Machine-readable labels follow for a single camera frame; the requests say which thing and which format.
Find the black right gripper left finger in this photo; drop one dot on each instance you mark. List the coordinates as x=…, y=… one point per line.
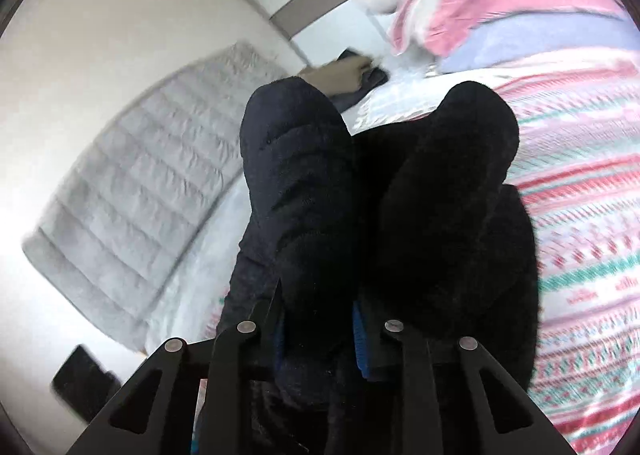
x=187, y=397

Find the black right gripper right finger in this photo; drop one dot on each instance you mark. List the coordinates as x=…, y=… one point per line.
x=443, y=397

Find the black fleece garment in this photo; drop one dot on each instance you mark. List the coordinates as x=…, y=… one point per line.
x=414, y=219

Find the grey quilted comforter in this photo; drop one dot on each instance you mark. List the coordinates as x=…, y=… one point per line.
x=113, y=237

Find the pink patterned fair isle blanket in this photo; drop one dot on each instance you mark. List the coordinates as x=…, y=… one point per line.
x=577, y=173

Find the dark navy and beige pillow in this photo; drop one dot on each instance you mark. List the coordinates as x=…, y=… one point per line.
x=347, y=80

